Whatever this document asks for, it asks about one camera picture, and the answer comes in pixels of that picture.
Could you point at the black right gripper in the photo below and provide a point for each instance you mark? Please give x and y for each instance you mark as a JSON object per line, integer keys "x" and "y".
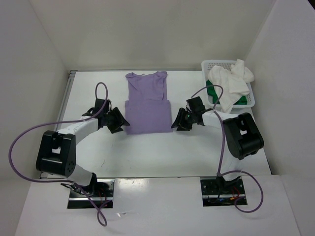
{"x": 179, "y": 120}

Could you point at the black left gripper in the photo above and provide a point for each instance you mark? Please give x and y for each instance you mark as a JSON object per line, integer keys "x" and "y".
{"x": 119, "y": 120}

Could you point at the purple t shirt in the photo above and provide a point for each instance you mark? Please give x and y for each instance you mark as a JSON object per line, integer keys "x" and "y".
{"x": 148, "y": 109}

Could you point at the white t shirt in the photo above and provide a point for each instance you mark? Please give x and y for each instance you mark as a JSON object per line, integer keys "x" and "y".
{"x": 230, "y": 85}

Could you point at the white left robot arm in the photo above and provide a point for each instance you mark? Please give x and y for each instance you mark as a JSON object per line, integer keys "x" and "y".
{"x": 57, "y": 152}

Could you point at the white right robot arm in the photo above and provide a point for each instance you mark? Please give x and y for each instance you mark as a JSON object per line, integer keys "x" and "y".
{"x": 239, "y": 132}

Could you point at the white plastic laundry basket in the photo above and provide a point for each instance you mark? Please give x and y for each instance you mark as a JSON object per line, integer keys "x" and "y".
{"x": 208, "y": 64}

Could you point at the green t shirt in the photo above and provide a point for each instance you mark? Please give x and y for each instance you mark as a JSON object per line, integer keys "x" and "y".
{"x": 211, "y": 92}

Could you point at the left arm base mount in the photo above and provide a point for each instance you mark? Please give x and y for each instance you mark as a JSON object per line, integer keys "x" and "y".
{"x": 102, "y": 197}

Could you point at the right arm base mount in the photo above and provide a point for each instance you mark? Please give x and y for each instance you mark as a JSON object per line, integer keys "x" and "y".
{"x": 216, "y": 192}

